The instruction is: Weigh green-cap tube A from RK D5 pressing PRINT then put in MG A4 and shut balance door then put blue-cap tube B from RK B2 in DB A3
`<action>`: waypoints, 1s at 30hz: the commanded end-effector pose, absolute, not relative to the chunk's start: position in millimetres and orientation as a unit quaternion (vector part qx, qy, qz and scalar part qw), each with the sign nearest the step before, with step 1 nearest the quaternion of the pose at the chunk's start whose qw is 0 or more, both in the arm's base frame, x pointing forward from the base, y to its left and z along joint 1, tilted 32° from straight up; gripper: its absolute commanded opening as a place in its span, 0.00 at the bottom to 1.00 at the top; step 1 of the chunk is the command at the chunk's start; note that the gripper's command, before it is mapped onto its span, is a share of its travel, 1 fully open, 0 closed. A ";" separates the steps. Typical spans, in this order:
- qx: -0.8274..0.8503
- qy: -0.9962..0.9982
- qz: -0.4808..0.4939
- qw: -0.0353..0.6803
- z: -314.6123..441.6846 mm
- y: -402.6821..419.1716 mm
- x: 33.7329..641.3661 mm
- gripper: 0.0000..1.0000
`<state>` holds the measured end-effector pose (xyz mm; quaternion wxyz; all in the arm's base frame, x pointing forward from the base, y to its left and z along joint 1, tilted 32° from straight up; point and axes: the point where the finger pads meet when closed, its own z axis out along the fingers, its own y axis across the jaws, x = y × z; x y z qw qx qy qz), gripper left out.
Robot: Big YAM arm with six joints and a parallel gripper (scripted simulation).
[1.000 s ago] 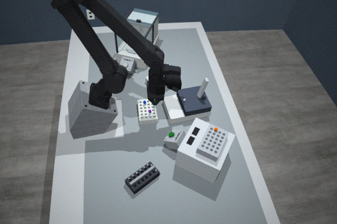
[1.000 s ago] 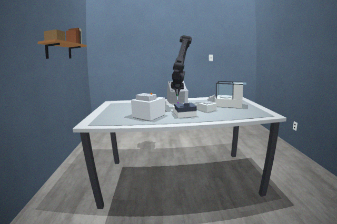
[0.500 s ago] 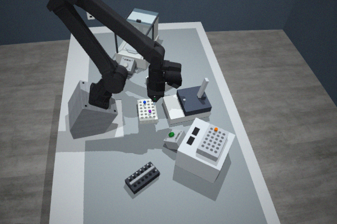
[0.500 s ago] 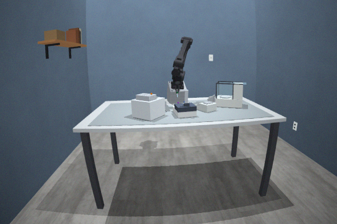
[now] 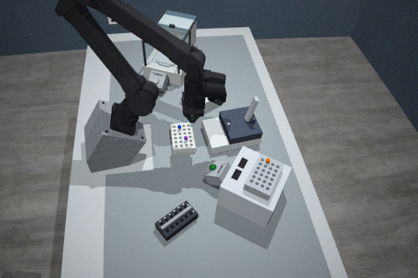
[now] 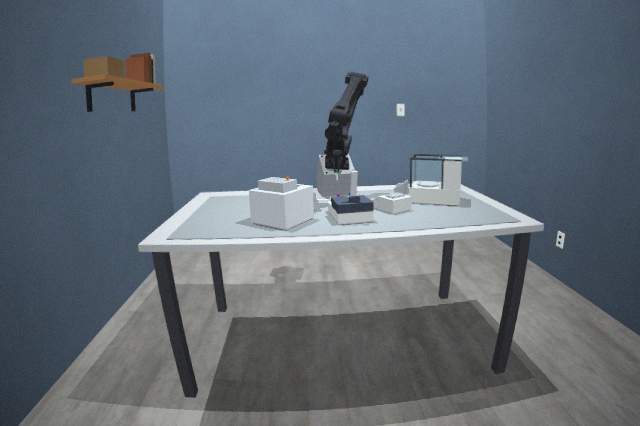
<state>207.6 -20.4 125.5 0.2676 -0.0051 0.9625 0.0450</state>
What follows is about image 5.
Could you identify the grey bench mat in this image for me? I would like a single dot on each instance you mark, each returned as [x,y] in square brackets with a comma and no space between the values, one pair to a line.
[219,243]

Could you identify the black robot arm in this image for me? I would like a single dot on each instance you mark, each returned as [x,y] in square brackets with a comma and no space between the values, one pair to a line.
[141,94]

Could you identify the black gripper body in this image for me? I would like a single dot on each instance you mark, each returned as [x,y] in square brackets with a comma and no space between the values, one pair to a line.
[188,105]

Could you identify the white block with round holes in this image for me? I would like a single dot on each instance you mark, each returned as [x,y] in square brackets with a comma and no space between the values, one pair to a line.
[209,105]

